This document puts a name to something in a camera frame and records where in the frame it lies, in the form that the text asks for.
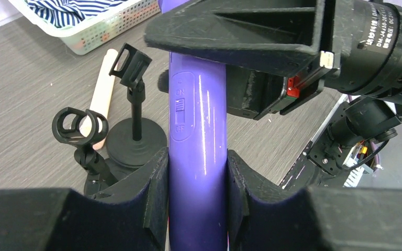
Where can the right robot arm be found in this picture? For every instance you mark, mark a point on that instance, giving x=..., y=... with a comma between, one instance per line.
x=364, y=119

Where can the purple microphone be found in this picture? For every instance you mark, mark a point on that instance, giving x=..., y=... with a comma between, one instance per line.
x=197, y=154

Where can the black stand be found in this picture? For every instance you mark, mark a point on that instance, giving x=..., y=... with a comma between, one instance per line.
x=83, y=130
x=133, y=141

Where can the white plastic basket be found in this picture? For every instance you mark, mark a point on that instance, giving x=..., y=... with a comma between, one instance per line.
x=93, y=32

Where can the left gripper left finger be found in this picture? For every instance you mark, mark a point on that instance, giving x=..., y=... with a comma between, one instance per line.
x=132, y=214

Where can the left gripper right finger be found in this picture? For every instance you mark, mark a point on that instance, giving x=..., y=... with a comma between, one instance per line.
x=263, y=216

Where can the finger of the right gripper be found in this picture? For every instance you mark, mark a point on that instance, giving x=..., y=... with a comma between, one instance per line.
x=253, y=94
x=276, y=37

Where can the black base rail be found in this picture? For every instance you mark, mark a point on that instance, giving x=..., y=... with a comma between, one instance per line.
x=317, y=165

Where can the peach microphone left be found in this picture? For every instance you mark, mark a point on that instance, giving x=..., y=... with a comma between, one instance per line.
x=104, y=85

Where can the blue striped cloth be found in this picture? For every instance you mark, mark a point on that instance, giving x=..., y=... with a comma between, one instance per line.
x=70, y=13

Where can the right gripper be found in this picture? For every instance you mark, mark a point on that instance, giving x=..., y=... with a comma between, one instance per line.
x=365, y=39

